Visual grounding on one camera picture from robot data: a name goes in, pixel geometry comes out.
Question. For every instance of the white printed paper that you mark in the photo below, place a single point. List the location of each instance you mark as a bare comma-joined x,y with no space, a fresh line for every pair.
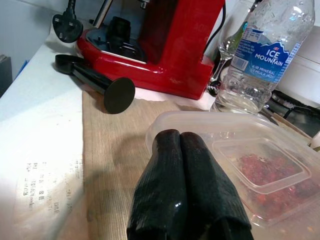
50,190

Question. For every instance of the black coffee tamper scoop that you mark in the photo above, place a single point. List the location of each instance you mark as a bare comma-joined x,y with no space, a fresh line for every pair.
117,95

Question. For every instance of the large clear food container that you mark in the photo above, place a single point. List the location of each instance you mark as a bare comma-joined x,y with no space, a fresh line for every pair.
250,130

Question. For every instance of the red coffee machine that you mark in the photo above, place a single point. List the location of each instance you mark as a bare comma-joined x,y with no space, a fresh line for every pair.
175,50

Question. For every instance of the clear wine glass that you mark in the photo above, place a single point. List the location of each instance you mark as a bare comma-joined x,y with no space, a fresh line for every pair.
225,47

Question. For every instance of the beige woven place mat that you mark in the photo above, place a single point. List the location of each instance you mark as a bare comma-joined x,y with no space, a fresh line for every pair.
112,150

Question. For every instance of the black power plug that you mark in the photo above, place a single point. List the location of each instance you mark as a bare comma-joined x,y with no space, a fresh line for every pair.
66,27

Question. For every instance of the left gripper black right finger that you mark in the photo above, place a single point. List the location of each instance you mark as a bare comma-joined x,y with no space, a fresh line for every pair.
210,195

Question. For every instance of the black gas stove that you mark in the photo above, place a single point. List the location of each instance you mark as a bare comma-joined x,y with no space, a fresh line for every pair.
300,112

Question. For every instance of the clear water bottle blue label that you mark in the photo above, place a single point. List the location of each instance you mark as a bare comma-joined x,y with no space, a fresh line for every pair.
262,62

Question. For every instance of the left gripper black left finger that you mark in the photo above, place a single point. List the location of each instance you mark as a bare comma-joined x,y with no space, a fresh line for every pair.
160,190

